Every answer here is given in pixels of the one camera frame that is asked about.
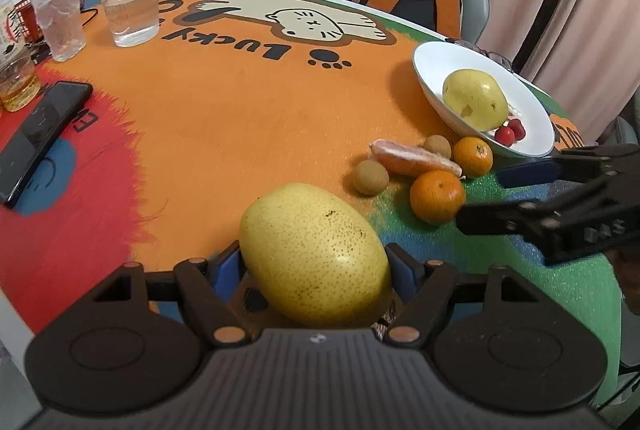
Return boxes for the red small fruit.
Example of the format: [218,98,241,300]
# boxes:
[494,125,516,147]
[508,119,526,142]

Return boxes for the orange mandarin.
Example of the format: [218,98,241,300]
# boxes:
[409,170,466,226]
[451,136,494,179]

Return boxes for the smaller yellow pear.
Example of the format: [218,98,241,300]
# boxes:
[239,183,392,328]

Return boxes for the large yellow-green pear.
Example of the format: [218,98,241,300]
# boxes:
[442,69,508,132]

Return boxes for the large peeled pomelo segment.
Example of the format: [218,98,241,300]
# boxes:
[508,104,522,119]

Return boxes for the grey sofa with cushions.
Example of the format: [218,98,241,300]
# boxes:
[597,88,640,145]

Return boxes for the dark-framed eyeglasses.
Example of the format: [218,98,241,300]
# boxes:
[445,38,513,72]

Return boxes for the white round plate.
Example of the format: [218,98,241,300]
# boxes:
[412,42,554,159]

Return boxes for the colourful cat table mat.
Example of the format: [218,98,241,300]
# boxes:
[1,0,620,401]

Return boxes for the black smartphone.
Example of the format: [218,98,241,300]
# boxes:
[1,81,93,209]

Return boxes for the plastic drink bottle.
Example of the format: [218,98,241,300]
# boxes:
[0,0,40,112]

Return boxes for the frosted plastic cup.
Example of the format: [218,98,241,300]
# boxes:
[101,0,160,47]

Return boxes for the clear textured drinking glass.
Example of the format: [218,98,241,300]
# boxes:
[30,0,86,62]

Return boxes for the red plastic basket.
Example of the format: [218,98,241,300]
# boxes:
[14,0,85,43]

